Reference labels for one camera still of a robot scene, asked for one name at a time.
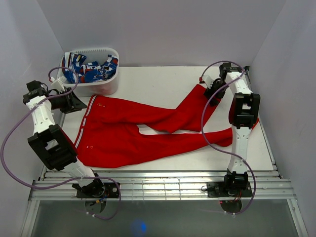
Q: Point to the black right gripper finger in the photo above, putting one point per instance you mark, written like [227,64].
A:
[208,93]
[215,101]

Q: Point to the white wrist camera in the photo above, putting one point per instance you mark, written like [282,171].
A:
[58,84]
[207,80]

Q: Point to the blue white patterned garment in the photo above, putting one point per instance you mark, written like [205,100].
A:
[88,72]

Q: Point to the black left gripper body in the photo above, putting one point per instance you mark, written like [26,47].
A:
[62,102]

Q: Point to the white plastic basket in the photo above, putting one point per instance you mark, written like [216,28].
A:
[101,88]

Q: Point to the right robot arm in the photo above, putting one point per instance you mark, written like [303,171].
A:
[243,115]

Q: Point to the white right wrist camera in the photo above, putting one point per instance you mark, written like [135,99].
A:
[207,80]

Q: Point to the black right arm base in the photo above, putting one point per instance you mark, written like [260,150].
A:
[218,190]

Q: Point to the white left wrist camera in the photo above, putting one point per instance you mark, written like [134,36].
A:
[58,84]

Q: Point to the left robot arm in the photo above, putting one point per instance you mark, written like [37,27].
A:
[50,142]

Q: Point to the red trousers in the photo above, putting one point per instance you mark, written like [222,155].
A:
[116,132]

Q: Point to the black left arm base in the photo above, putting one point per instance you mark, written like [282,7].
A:
[96,190]

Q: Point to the aluminium frame rail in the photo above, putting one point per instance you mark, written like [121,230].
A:
[187,185]

